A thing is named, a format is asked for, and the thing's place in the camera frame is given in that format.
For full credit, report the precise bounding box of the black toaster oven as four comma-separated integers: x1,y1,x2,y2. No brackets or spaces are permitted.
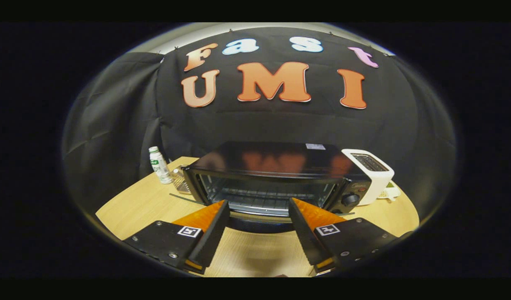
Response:
169,141,372,234

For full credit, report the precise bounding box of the white plastic bottle green label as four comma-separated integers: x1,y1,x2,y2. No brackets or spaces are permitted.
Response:
149,146,173,185

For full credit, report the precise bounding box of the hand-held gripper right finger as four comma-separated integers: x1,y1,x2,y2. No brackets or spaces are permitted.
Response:
288,197,399,273

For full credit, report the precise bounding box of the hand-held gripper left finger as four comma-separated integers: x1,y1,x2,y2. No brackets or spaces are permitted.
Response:
123,200,231,275

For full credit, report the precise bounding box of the white divided dish with beans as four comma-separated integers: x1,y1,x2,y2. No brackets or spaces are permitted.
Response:
376,181,401,203

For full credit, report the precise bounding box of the small clear textured container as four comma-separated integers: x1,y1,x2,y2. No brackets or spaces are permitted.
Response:
171,166,192,195

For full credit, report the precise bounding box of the black backdrop cloth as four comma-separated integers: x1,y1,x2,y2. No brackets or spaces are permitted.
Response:
62,26,458,221

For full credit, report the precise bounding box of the white pop-up toaster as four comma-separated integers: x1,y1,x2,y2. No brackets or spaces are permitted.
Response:
341,148,395,206

